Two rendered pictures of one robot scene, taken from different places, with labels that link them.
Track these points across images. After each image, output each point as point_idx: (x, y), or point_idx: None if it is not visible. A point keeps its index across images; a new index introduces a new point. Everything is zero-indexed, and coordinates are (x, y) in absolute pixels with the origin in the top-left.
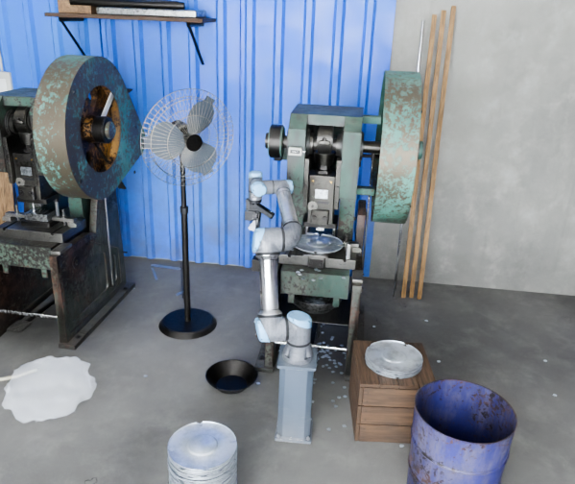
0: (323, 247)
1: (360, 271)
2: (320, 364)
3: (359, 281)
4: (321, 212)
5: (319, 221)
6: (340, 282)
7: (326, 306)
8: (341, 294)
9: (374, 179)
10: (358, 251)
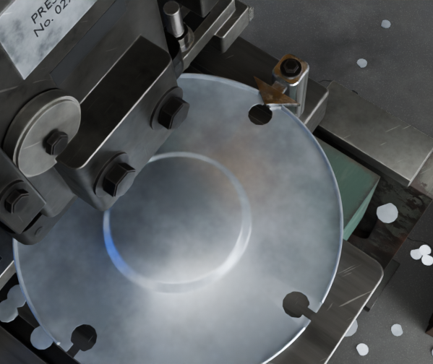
0: (249, 223)
1: (341, 97)
2: None
3: (428, 157)
4: (136, 113)
5: (142, 154)
6: (351, 223)
7: None
8: (348, 235)
9: None
10: (244, 22)
